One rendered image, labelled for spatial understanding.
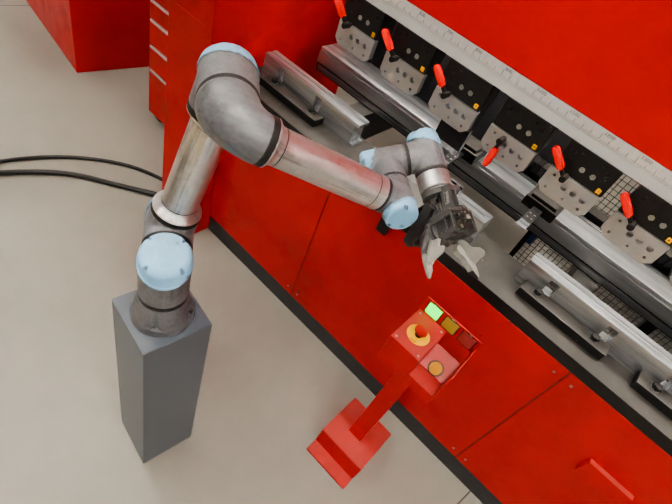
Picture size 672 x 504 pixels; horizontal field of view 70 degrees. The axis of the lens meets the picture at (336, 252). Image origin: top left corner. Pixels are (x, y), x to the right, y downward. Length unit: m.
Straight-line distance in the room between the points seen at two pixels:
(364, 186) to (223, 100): 0.31
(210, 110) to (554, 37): 0.87
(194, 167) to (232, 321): 1.25
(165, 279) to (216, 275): 1.27
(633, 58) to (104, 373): 1.95
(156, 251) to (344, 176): 0.45
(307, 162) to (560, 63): 0.74
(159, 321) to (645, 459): 1.38
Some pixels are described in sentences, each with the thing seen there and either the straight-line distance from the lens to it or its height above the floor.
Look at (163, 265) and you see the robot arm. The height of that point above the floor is 1.00.
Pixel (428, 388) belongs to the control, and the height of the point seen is 0.70.
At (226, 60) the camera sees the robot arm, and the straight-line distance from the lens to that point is 0.93.
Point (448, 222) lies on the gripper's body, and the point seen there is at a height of 1.24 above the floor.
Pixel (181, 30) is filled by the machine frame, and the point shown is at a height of 0.97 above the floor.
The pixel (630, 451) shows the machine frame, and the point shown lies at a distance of 1.71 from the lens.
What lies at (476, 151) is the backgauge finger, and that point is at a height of 1.03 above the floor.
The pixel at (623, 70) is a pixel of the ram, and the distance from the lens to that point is 1.34.
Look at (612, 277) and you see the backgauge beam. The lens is 1.82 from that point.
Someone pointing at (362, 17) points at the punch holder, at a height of 1.29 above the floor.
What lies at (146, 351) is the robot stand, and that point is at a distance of 1.22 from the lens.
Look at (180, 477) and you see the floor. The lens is 1.92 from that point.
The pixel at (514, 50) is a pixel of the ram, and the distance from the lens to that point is 1.41.
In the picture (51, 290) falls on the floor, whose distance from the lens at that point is 2.31.
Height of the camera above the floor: 1.84
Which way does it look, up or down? 45 degrees down
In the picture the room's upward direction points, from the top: 24 degrees clockwise
